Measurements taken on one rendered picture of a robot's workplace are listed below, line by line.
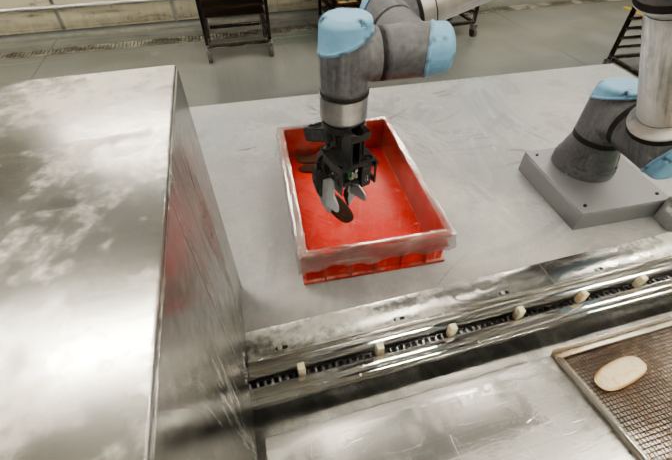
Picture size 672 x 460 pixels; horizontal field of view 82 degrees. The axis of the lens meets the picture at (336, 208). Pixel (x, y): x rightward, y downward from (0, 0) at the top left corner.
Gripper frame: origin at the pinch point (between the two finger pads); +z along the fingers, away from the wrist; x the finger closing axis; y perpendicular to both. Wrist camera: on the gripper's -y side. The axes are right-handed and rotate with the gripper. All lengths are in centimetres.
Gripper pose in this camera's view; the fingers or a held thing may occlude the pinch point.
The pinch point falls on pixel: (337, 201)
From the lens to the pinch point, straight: 76.8
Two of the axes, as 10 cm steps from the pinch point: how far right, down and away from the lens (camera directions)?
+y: 5.1, 6.0, -6.2
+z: 0.0, 7.2, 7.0
